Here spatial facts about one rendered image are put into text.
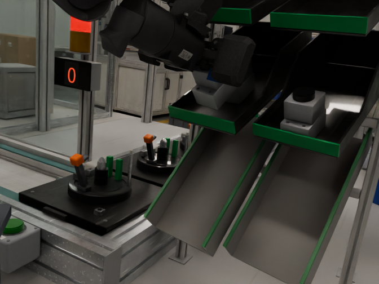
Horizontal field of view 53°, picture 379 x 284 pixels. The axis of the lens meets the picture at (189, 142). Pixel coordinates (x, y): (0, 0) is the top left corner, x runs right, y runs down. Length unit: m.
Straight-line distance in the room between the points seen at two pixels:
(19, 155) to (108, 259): 0.61
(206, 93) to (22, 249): 0.42
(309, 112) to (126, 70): 5.80
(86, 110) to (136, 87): 5.12
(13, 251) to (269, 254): 0.43
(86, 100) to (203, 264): 0.52
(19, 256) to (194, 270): 0.34
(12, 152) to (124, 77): 5.16
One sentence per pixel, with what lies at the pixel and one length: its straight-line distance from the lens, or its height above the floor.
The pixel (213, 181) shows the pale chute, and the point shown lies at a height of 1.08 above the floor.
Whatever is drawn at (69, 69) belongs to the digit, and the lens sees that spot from 1.01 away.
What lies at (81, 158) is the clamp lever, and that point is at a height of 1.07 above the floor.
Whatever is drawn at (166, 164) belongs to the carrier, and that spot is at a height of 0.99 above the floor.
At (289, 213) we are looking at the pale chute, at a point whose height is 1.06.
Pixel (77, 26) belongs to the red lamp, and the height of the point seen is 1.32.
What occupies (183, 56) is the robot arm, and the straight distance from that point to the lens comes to 0.49.
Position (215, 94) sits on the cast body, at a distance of 0.56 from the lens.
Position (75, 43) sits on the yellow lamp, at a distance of 1.00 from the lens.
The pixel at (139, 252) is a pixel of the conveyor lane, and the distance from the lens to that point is 0.76.
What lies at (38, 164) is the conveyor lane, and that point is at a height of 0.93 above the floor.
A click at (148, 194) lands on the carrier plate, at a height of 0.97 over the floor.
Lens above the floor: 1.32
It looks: 15 degrees down
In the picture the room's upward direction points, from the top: 7 degrees clockwise
